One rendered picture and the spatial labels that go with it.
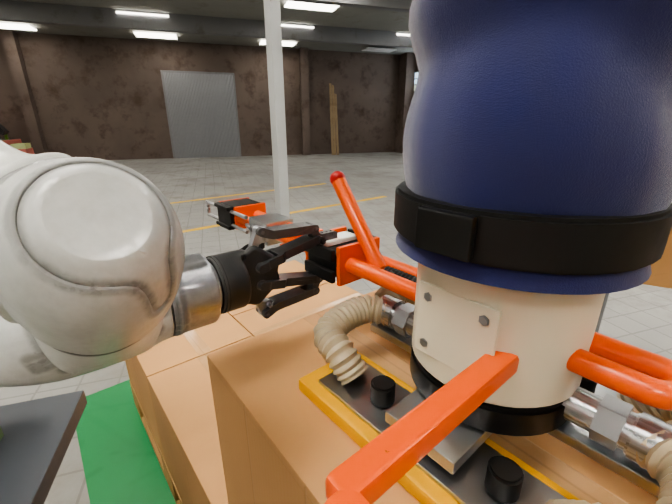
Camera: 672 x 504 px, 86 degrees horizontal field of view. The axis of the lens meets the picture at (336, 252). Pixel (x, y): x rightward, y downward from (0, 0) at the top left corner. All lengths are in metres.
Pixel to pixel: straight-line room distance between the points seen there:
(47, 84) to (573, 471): 16.26
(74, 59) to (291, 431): 15.87
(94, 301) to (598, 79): 0.31
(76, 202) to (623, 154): 0.32
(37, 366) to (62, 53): 15.88
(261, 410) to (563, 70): 0.43
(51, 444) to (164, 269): 0.78
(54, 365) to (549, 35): 0.45
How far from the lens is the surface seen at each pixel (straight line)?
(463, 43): 0.31
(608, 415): 0.41
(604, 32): 0.29
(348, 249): 0.51
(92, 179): 0.24
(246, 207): 0.81
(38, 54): 16.40
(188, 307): 0.43
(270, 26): 4.25
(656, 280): 2.29
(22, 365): 0.42
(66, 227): 0.23
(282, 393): 0.49
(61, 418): 1.06
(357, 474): 0.24
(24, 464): 0.99
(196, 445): 1.16
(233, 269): 0.45
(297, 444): 0.44
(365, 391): 0.46
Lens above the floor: 1.36
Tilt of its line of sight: 20 degrees down
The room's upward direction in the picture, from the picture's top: straight up
